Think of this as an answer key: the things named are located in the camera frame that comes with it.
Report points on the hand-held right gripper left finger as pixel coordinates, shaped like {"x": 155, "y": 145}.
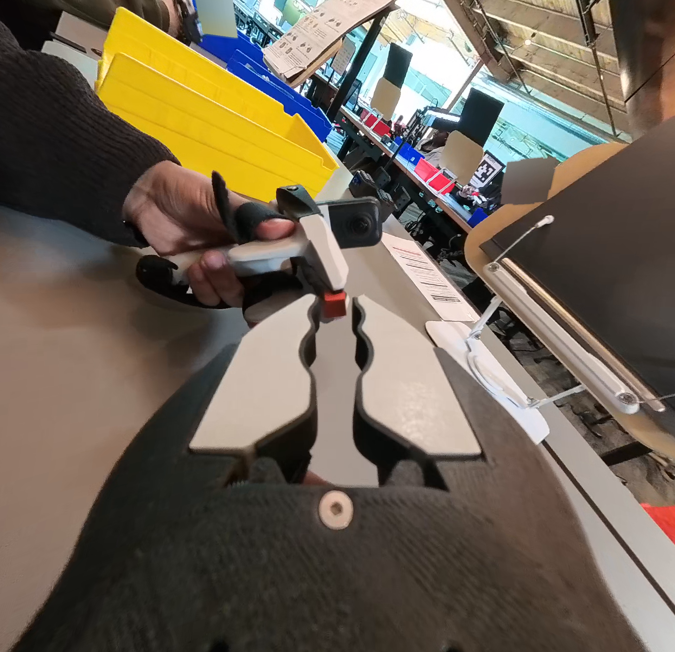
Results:
{"x": 253, "y": 388}

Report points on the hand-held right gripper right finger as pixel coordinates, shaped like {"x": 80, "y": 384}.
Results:
{"x": 416, "y": 399}

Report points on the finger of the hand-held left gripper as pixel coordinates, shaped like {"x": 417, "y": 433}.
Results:
{"x": 327, "y": 256}

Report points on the small red block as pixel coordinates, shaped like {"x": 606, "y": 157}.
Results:
{"x": 335, "y": 305}

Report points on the red plastic object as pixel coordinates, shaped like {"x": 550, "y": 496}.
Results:
{"x": 662, "y": 523}

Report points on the person's left hand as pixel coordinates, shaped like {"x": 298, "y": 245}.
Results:
{"x": 174, "y": 209}

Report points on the printed paper sheet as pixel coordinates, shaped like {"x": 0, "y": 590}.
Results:
{"x": 422, "y": 272}

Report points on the blue plastic bin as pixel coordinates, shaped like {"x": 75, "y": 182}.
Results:
{"x": 295, "y": 101}
{"x": 227, "y": 48}

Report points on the yellow plastic bin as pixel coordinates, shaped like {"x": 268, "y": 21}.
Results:
{"x": 211, "y": 135}
{"x": 158, "y": 45}

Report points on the red plastic bin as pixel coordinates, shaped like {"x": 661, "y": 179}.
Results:
{"x": 432, "y": 176}
{"x": 377, "y": 123}

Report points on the small blue bin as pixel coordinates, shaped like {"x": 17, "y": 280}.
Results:
{"x": 411, "y": 153}

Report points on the long wooden table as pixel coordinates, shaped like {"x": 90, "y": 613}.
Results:
{"x": 453, "y": 203}

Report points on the white metal board stand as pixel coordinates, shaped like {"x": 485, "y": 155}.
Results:
{"x": 559, "y": 333}

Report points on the black metal pole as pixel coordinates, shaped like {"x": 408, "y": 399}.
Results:
{"x": 364, "y": 56}

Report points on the black and beige board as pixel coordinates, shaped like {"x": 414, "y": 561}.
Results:
{"x": 480, "y": 116}
{"x": 398, "y": 64}

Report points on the cardboard instruction sign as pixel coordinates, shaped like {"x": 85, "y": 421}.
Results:
{"x": 327, "y": 24}

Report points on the black and white tag sign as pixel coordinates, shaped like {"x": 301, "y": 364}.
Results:
{"x": 488, "y": 169}

